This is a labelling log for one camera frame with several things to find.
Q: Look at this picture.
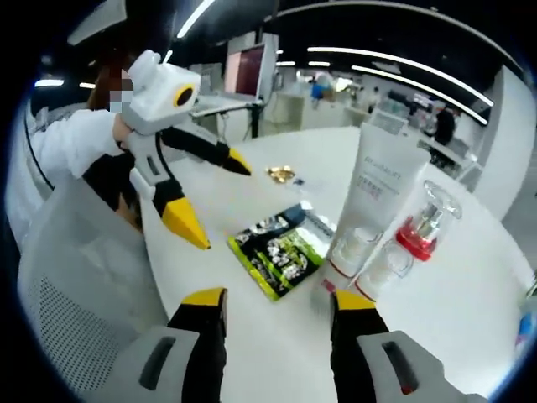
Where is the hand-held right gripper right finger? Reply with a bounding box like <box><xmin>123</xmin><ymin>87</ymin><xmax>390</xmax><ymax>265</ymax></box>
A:
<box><xmin>330</xmin><ymin>290</ymin><xmax>490</xmax><ymax>403</ymax></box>

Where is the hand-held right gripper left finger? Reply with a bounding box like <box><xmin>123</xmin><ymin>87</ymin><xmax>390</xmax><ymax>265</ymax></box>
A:
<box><xmin>98</xmin><ymin>287</ymin><xmax>228</xmax><ymax>403</ymax></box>

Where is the small clear cap skincare bottle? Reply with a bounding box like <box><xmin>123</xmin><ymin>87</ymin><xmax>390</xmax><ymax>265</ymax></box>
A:
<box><xmin>354</xmin><ymin>241</ymin><xmax>415</xmax><ymax>303</ymax></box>
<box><xmin>321</xmin><ymin>226</ymin><xmax>378</xmax><ymax>293</ymax></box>

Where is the red collar skincare bottle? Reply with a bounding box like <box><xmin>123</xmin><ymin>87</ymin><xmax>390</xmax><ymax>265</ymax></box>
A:
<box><xmin>379</xmin><ymin>179</ymin><xmax>463</xmax><ymax>278</ymax></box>

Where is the white skincare tube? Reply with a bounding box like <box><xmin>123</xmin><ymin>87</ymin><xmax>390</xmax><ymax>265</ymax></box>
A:
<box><xmin>325</xmin><ymin>121</ymin><xmax>432</xmax><ymax>290</ymax></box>

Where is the person's left hand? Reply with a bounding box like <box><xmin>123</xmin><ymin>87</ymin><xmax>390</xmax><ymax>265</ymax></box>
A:
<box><xmin>112</xmin><ymin>115</ymin><xmax>138</xmax><ymax>144</ymax></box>

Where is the white desk with black legs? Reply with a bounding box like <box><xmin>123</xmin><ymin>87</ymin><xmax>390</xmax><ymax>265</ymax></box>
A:
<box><xmin>190</xmin><ymin>98</ymin><xmax>269</xmax><ymax>139</ymax></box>

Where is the person's head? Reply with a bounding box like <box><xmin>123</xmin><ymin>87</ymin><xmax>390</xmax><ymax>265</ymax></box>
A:
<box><xmin>87</xmin><ymin>56</ymin><xmax>135</xmax><ymax>114</ymax></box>

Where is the person's black garment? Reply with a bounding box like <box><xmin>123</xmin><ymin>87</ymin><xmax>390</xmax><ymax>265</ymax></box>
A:
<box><xmin>81</xmin><ymin>153</ymin><xmax>146</xmax><ymax>230</ymax></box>

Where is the gold foil packet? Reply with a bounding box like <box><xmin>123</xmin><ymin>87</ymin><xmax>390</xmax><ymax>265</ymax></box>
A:
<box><xmin>264</xmin><ymin>165</ymin><xmax>297</xmax><ymax>186</ymax></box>

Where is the ceiling light strip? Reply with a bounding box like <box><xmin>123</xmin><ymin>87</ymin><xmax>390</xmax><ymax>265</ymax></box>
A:
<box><xmin>178</xmin><ymin>0</ymin><xmax>216</xmax><ymax>39</ymax></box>
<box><xmin>351</xmin><ymin>65</ymin><xmax>490</xmax><ymax>126</ymax></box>
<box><xmin>307</xmin><ymin>45</ymin><xmax>495</xmax><ymax>107</ymax></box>

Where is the red pink partition panel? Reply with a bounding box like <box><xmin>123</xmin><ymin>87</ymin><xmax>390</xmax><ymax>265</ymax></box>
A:
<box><xmin>226</xmin><ymin>45</ymin><xmax>269</xmax><ymax>100</ymax></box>

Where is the ceiling air conditioner vent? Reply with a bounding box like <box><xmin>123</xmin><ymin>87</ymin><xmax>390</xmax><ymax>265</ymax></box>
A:
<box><xmin>66</xmin><ymin>0</ymin><xmax>127</xmax><ymax>45</ymax></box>

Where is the small clear sachet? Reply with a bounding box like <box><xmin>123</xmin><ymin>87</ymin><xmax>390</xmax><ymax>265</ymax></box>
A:
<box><xmin>291</xmin><ymin>175</ymin><xmax>314</xmax><ymax>194</ymax></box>

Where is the white mesh office chair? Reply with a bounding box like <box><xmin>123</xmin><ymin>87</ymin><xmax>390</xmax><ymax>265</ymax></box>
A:
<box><xmin>16</xmin><ymin>184</ymin><xmax>169</xmax><ymax>403</ymax></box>

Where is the person's white jacket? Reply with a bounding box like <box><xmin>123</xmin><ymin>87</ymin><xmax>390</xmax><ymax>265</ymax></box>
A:
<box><xmin>3</xmin><ymin>100</ymin><xmax>55</xmax><ymax>253</ymax></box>

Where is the blue tissue pack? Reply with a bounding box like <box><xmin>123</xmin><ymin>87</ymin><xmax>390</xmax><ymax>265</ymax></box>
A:
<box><xmin>514</xmin><ymin>310</ymin><xmax>537</xmax><ymax>349</ymax></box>

